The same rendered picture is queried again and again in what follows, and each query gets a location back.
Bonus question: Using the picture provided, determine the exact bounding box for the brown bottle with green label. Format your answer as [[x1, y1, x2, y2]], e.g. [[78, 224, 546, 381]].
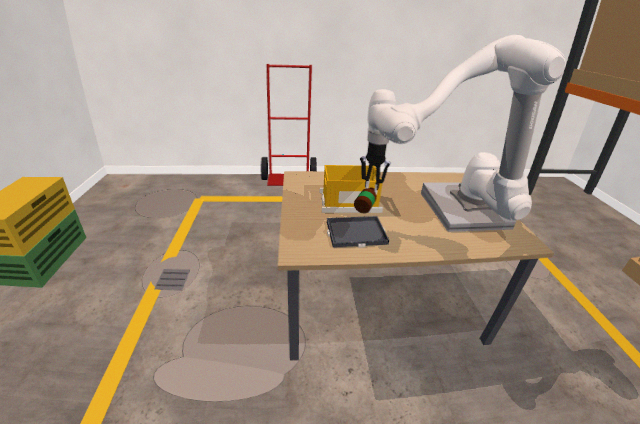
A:
[[354, 187, 377, 213]]

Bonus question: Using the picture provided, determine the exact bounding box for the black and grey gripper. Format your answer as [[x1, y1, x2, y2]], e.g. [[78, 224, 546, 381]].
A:
[[360, 142, 391, 194]]

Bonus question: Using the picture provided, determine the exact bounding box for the yellow box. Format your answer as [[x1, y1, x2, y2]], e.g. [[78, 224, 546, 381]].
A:
[[323, 165, 376, 207]]

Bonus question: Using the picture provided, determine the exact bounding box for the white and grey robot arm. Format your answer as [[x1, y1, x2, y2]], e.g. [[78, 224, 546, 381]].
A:
[[367, 35, 565, 220]]

